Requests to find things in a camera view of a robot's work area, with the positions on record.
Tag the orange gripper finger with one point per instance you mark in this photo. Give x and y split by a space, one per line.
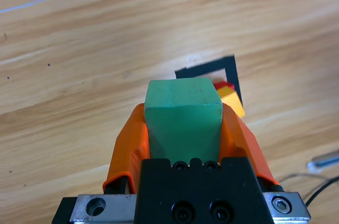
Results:
243 144
127 150

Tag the yellow wooden cube block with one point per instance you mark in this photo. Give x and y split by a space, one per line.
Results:
234 103

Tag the green wooden cube block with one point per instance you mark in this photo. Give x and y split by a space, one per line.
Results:
182 120

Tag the red wooden cube block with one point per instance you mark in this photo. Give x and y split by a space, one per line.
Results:
221 85

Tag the black tape square outline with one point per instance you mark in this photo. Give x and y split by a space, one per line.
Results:
206 70

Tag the aluminium extrusion rail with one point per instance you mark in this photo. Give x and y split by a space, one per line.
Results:
325 160

